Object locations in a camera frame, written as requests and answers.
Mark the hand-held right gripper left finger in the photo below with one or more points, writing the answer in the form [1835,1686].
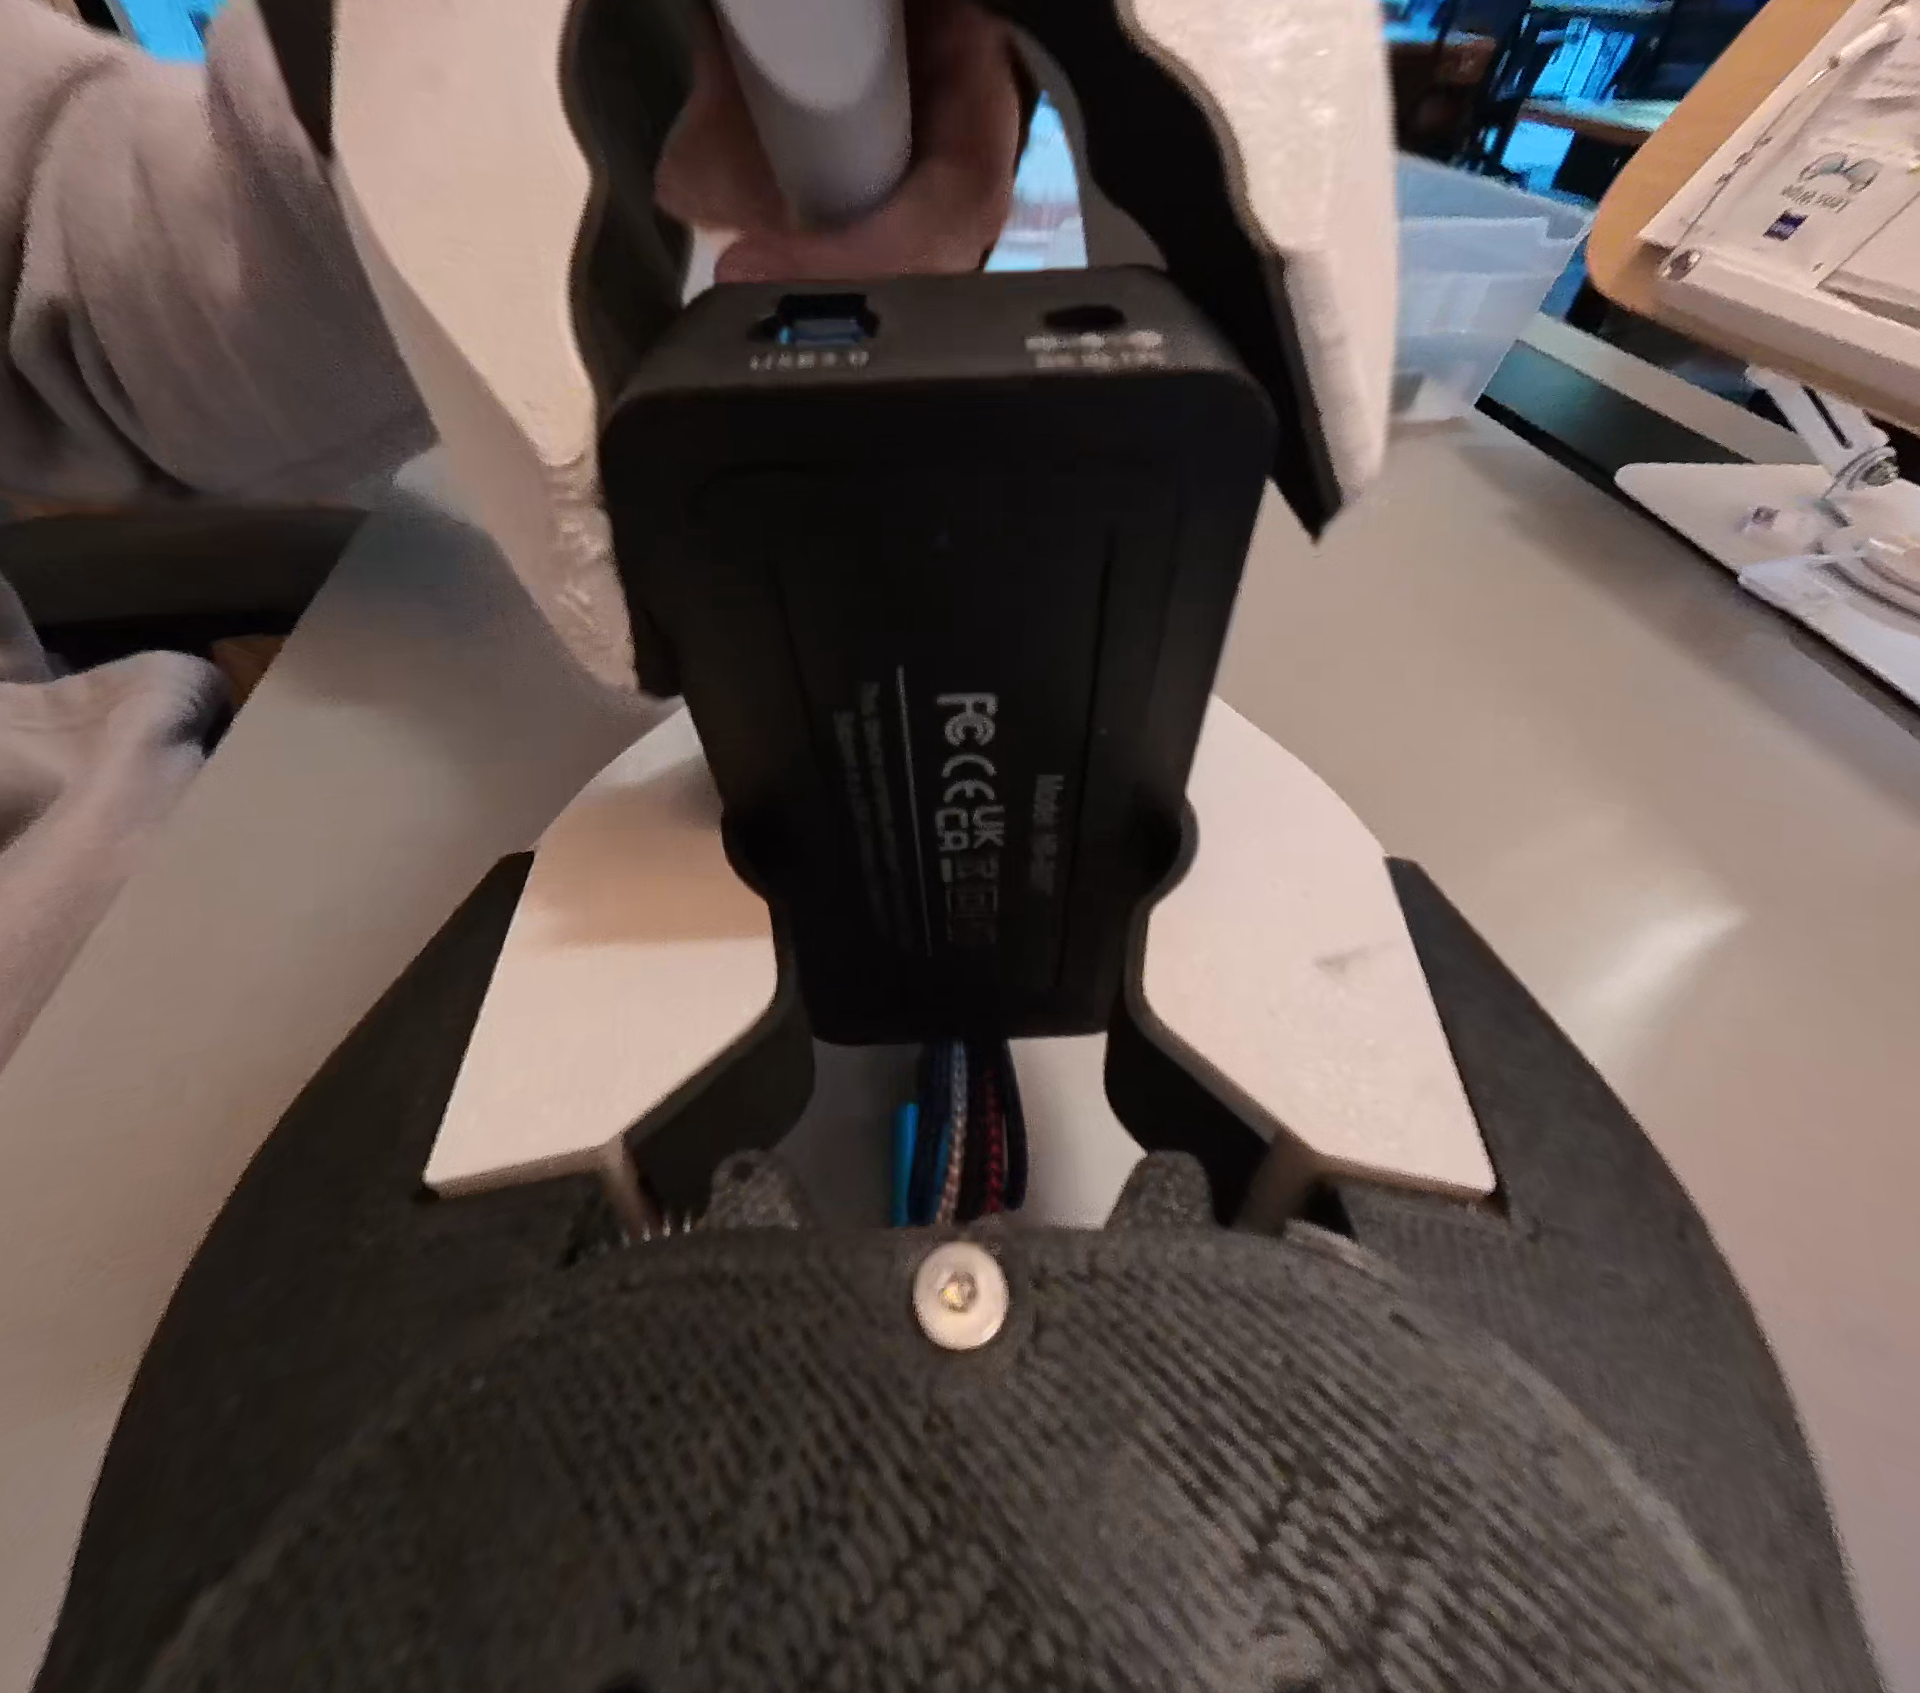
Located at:
[600,972]

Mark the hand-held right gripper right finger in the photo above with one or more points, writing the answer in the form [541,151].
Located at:
[1305,972]

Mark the black hub box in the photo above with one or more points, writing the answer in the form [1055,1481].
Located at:
[931,613]

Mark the grey desk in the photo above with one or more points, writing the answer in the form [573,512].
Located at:
[1500,823]

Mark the person's left hand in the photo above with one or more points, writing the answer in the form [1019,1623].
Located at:
[945,193]

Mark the row of background desks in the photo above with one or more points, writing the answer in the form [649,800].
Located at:
[1591,43]

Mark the pale plastic bin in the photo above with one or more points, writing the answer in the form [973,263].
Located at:
[1479,282]

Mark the black chair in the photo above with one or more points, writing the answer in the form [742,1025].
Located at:
[164,574]

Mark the person's grey sweater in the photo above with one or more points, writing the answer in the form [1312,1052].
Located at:
[91,823]

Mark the white printed sheet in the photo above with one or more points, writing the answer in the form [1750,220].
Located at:
[1814,179]

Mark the clear plastic bag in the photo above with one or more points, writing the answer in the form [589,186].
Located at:
[1845,604]

